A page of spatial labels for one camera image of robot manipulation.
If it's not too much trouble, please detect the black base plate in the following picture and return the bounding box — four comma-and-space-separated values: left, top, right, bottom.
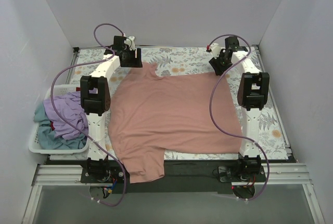
80, 159, 267, 195

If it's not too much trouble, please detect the pink t-shirt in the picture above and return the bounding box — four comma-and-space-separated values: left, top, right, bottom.
108, 63, 241, 183

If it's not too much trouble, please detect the aluminium front frame rail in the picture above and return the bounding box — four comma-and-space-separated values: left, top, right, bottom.
22, 161, 325, 223

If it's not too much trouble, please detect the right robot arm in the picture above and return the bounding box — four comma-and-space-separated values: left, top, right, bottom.
206, 34, 270, 183

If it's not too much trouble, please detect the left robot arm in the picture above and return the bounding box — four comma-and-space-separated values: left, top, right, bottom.
80, 36, 143, 182

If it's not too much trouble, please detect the white plastic laundry basket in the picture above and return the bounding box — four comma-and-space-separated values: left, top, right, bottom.
28, 84, 91, 154

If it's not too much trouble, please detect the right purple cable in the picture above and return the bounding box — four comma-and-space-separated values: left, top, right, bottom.
207, 34, 271, 202

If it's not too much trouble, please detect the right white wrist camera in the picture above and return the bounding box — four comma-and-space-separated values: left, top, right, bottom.
206, 43, 222, 59

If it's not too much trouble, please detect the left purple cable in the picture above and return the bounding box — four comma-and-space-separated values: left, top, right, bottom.
50, 23, 131, 208

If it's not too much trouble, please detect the lavender t-shirt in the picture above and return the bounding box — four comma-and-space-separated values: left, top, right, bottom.
43, 91, 88, 140

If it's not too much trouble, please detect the teal blue t-shirt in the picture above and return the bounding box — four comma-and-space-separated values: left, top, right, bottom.
34, 103, 86, 150

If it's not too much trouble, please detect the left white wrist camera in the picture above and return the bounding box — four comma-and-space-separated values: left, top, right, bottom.
124, 36, 135, 50

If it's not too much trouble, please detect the aluminium table edge rail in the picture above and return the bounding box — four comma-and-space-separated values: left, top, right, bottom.
65, 47, 80, 84

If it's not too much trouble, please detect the floral tablecloth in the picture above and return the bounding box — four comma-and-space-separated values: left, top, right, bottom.
49, 46, 289, 160

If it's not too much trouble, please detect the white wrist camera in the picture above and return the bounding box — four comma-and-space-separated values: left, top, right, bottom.
124, 36, 135, 50
206, 43, 222, 59

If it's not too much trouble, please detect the purple cable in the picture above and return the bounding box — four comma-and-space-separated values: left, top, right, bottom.
50, 23, 131, 208
207, 34, 271, 202

